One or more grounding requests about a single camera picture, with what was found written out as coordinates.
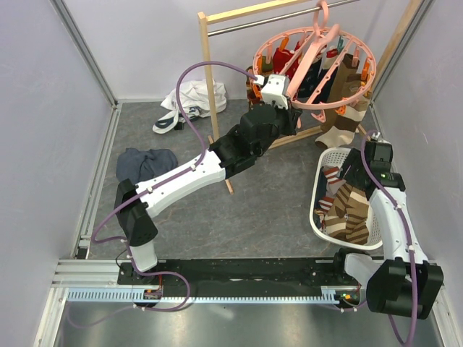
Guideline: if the white cloth bag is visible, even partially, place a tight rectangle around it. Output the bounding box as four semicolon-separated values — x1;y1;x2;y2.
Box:
152;80;227;134

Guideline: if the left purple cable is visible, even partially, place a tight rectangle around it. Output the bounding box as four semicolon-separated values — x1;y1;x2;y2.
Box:
90;61;258;247

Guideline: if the red christmas sock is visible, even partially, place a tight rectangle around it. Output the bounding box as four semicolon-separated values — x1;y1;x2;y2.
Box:
273;36;301;79

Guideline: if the brown striped sock in basket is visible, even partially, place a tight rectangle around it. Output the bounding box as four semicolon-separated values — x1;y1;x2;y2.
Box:
324;183;370;245

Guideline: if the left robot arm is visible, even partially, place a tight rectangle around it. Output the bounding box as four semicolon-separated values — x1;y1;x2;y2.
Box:
115;104;302;284

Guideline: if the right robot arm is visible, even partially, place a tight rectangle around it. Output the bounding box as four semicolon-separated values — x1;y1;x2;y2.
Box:
331;140;443;320

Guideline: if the pink round clip hanger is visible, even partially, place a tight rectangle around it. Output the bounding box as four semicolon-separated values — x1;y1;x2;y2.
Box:
247;1;377;121

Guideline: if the purple cable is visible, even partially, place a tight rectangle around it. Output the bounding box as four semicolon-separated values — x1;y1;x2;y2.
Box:
90;61;258;247
360;129;422;345

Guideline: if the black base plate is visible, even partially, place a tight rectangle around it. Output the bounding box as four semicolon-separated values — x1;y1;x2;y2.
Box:
117;257;357;296

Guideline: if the white laundry basket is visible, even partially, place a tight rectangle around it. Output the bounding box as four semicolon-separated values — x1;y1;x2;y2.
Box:
309;147;383;252

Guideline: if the white cable duct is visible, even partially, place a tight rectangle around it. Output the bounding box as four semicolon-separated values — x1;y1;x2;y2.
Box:
67;287;358;304

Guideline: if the red white striped sock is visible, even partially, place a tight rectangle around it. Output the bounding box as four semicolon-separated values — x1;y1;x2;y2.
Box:
322;166;341;185

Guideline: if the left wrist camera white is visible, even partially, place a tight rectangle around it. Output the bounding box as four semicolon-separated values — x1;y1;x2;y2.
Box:
255;74;290;109

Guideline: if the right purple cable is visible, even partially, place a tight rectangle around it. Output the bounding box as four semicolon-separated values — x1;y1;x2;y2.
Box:
360;129;422;345

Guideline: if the navy hanging sock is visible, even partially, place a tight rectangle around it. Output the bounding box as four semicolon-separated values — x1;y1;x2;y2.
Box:
297;47;339;104

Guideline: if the wooden clothes rack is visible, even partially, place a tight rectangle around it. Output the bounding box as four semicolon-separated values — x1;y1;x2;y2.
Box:
197;0;423;195

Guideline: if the blue grey cloth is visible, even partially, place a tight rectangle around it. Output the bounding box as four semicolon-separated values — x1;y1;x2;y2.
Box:
116;148;178;184

